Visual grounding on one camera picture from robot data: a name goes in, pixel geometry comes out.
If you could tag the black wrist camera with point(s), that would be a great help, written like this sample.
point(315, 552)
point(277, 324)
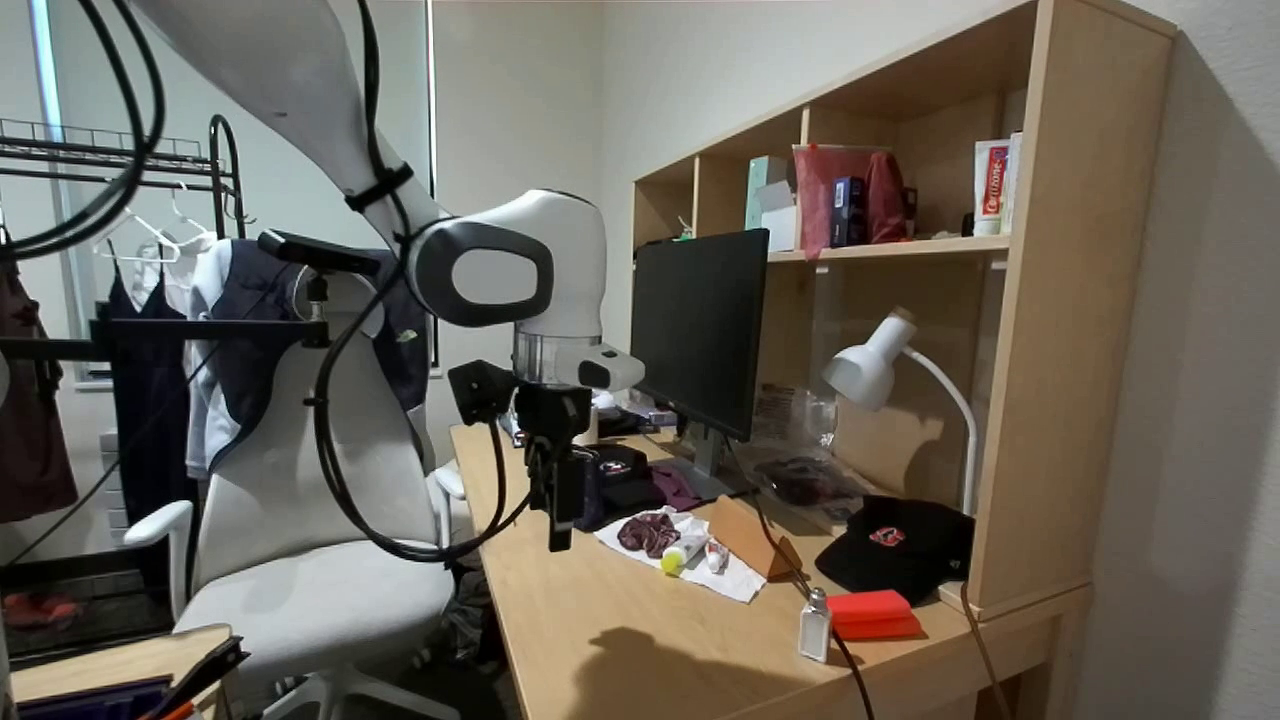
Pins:
point(483, 388)

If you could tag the white printed card box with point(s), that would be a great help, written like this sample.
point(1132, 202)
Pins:
point(993, 187)

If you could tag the maroon hanging garment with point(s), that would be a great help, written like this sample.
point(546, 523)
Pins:
point(34, 425)

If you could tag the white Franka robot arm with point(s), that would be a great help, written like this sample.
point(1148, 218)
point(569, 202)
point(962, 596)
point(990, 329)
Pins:
point(563, 252)

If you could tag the black computer monitor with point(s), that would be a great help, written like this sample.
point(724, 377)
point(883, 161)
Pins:
point(701, 324)

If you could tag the white office chair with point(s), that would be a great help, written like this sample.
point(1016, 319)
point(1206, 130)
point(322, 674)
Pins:
point(305, 562)

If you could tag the white desk lamp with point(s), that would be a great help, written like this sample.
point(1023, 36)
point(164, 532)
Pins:
point(867, 364)

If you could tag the small clear plastic bottle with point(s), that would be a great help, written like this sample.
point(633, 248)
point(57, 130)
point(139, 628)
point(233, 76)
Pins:
point(813, 635)

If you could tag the orange rectangular block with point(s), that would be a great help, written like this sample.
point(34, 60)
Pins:
point(871, 604)
point(897, 635)

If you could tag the white paper sheet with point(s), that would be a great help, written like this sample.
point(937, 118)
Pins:
point(724, 580)

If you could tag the dark navy jacket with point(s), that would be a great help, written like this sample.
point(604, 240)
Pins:
point(262, 305)

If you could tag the purple cloth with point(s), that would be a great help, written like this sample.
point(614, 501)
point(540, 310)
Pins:
point(687, 482)

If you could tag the red bag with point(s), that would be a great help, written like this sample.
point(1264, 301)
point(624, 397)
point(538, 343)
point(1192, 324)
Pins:
point(823, 194)

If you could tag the black cap red logo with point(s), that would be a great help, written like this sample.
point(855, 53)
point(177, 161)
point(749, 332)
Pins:
point(894, 545)

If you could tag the black hanging garment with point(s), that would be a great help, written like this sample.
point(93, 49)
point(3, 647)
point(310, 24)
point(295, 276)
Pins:
point(145, 402)

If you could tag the dark purple crumpled item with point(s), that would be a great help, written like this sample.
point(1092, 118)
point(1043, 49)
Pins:
point(649, 532)

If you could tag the brown cardboard box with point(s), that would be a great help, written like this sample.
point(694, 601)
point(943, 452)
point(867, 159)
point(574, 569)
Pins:
point(747, 532)

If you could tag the dark navy pouch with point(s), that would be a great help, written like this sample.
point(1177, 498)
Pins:
point(620, 482)

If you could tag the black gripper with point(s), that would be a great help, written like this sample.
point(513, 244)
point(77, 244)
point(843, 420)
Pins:
point(563, 467)

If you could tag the small white box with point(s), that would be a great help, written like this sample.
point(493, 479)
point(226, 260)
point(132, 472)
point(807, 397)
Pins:
point(782, 226)

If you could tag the white hanging shirt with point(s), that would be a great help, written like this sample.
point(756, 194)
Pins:
point(205, 387)

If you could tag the pale green box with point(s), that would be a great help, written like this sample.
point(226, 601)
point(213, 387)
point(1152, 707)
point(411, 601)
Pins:
point(756, 187)

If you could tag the wooden desk shelf unit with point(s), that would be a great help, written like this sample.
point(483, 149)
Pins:
point(1067, 332)

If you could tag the black storage bin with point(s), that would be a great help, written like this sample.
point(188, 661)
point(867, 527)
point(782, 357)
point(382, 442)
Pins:
point(82, 585)

